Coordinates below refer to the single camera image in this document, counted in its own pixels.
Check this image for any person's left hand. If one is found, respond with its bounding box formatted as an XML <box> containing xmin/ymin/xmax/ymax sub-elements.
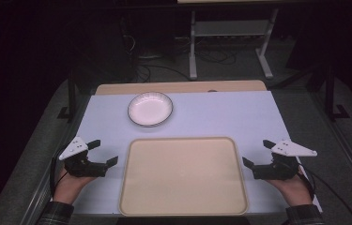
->
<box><xmin>53</xmin><ymin>168</ymin><xmax>99</xmax><ymax>206</ymax></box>

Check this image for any person's right hand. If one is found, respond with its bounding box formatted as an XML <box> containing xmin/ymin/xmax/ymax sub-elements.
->
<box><xmin>265</xmin><ymin>166</ymin><xmax>314</xmax><ymax>208</ymax></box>

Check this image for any black metal stand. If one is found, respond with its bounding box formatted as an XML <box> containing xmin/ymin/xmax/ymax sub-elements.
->
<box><xmin>56</xmin><ymin>69</ymin><xmax>78</xmax><ymax>123</ymax></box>
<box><xmin>324</xmin><ymin>64</ymin><xmax>351</xmax><ymax>123</ymax></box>

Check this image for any white round plate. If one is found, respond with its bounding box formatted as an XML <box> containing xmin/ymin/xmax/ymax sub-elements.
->
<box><xmin>127</xmin><ymin>91</ymin><xmax>175</xmax><ymax>128</ymax></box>

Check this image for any white table mat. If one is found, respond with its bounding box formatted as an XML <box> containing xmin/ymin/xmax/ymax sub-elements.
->
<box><xmin>69</xmin><ymin>90</ymin><xmax>324</xmax><ymax>216</ymax></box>

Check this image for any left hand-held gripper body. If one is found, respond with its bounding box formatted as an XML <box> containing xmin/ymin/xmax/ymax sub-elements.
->
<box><xmin>58</xmin><ymin>136</ymin><xmax>109</xmax><ymax>178</ymax></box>

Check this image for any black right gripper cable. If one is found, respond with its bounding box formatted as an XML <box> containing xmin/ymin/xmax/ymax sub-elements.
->
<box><xmin>297</xmin><ymin>162</ymin><xmax>352</xmax><ymax>225</ymax></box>

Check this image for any beige plastic tray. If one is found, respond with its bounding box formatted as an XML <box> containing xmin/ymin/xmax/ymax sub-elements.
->
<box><xmin>117</xmin><ymin>136</ymin><xmax>250</xmax><ymax>218</ymax></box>

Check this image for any black floor cable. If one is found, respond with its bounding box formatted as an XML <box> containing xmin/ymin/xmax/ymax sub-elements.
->
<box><xmin>134</xmin><ymin>64</ymin><xmax>191</xmax><ymax>83</ymax></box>

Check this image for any white metal stand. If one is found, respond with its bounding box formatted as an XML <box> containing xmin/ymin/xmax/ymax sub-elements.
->
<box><xmin>188</xmin><ymin>7</ymin><xmax>281</xmax><ymax>82</ymax></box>

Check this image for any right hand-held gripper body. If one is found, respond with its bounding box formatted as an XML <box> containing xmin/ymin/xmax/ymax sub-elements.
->
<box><xmin>253</xmin><ymin>139</ymin><xmax>318</xmax><ymax>181</ymax></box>

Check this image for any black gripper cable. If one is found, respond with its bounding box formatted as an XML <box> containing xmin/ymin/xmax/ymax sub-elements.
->
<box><xmin>297</xmin><ymin>162</ymin><xmax>352</xmax><ymax>225</ymax></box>
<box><xmin>49</xmin><ymin>154</ymin><xmax>69</xmax><ymax>201</ymax></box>

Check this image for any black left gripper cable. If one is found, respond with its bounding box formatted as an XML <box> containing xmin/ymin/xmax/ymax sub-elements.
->
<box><xmin>49</xmin><ymin>154</ymin><xmax>69</xmax><ymax>201</ymax></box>

